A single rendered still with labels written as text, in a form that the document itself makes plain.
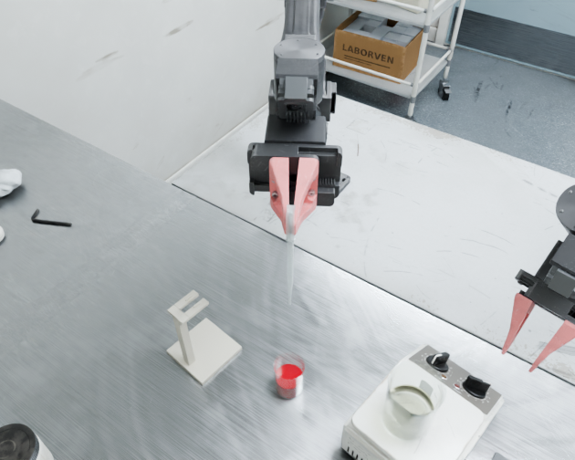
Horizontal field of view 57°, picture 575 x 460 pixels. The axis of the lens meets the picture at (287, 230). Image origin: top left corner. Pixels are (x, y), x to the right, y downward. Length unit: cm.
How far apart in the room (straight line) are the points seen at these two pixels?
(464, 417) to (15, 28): 153
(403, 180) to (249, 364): 51
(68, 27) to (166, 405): 135
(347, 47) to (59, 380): 236
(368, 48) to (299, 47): 223
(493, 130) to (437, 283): 213
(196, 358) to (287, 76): 45
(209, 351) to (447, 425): 35
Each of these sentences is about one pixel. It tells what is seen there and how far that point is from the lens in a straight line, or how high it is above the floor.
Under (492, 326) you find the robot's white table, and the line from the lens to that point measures 90.
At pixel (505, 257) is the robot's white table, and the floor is 90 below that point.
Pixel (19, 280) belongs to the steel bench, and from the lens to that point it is 101.
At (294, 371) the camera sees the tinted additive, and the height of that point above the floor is 93.
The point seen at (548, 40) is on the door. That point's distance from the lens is 357.
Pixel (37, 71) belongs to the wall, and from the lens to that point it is 185.
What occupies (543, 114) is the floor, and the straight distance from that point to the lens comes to 324.
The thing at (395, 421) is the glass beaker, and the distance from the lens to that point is 64.
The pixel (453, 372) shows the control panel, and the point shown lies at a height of 94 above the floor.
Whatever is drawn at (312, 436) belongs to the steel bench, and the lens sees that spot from 76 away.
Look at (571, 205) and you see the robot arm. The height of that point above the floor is 121.
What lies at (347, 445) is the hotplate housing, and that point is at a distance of 73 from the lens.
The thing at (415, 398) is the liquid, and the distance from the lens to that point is 67.
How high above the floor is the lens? 160
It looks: 45 degrees down
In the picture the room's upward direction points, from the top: straight up
